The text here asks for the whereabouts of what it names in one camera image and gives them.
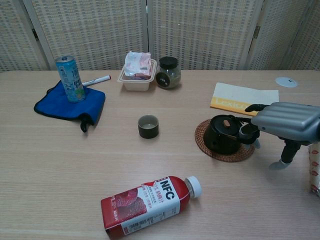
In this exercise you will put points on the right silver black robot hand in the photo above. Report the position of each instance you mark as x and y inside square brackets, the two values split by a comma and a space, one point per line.
[290, 120]

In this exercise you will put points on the black teapot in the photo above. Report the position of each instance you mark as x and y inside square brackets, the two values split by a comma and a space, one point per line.
[220, 140]

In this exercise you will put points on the small dark tea cup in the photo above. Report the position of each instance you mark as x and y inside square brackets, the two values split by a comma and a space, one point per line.
[148, 131]

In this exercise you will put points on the gold red-patterned snack bag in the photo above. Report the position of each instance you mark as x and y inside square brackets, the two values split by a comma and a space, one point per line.
[315, 170]

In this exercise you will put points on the white yellow Lexicon book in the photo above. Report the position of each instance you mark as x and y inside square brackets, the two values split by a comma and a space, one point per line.
[235, 93]

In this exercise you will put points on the round woven rattan coaster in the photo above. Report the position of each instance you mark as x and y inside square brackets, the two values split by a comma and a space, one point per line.
[202, 145]

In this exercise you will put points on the brass screen hinge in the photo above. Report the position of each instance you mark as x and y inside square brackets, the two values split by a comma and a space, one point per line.
[35, 34]
[256, 32]

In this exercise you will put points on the glass jar black lid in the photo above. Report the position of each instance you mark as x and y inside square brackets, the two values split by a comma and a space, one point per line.
[168, 75]

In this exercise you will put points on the beige plastic food tray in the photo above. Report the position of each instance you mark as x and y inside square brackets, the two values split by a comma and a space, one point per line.
[135, 86]

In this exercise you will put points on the pink white snack packet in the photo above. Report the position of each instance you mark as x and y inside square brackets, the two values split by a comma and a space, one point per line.
[136, 63]

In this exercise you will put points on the red NFC juice bottle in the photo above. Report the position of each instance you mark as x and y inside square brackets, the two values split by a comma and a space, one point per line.
[145, 210]

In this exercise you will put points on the white marker pen red cap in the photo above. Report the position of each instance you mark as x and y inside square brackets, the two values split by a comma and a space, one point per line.
[97, 80]

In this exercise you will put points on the woven folding screen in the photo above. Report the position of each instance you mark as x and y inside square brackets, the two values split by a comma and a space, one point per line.
[100, 32]

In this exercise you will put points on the light blue drink can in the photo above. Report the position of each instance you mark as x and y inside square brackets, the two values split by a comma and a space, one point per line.
[71, 80]

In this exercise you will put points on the blue microfibre cloth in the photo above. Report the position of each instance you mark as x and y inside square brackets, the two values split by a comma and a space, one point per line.
[57, 105]

